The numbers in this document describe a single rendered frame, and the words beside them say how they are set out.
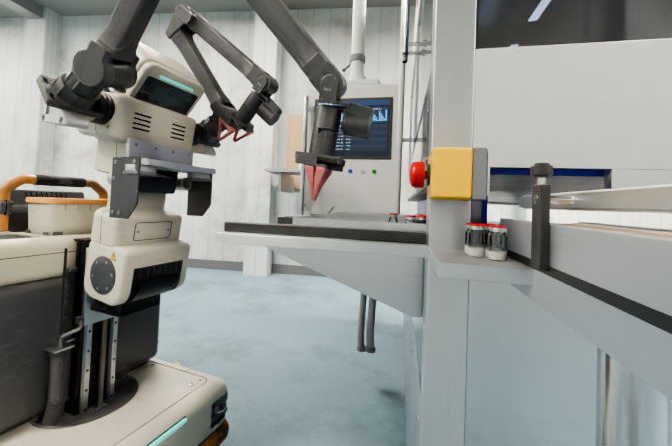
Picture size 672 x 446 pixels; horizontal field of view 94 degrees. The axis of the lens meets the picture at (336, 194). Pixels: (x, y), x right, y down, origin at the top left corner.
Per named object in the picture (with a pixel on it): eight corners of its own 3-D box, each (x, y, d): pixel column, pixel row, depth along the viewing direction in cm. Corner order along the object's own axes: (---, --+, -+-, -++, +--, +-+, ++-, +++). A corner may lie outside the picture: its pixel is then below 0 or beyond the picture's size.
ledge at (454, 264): (521, 266, 49) (522, 254, 49) (564, 288, 36) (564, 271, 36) (427, 260, 52) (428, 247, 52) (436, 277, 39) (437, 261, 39)
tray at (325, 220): (449, 233, 83) (449, 220, 83) (471, 245, 57) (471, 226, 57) (323, 226, 89) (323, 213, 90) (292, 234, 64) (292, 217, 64)
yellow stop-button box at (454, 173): (474, 201, 49) (475, 155, 50) (486, 200, 42) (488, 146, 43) (424, 199, 51) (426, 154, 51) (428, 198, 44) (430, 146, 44)
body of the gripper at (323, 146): (338, 166, 66) (345, 131, 65) (293, 159, 68) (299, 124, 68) (344, 169, 72) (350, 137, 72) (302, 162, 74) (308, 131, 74)
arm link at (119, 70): (89, 74, 79) (69, 72, 73) (113, 45, 76) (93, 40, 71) (115, 104, 80) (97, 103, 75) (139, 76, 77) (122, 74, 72)
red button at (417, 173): (433, 189, 49) (434, 163, 49) (436, 187, 45) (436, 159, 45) (408, 188, 50) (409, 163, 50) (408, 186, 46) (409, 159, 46)
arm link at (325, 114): (319, 106, 73) (315, 99, 67) (348, 111, 72) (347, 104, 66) (314, 136, 73) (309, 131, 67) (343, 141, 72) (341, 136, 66)
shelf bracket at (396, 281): (420, 312, 65) (422, 249, 65) (421, 317, 62) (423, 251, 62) (265, 296, 71) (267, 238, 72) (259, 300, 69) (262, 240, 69)
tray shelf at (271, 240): (433, 229, 121) (434, 224, 121) (477, 261, 52) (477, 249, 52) (312, 223, 130) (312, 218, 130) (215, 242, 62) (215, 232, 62)
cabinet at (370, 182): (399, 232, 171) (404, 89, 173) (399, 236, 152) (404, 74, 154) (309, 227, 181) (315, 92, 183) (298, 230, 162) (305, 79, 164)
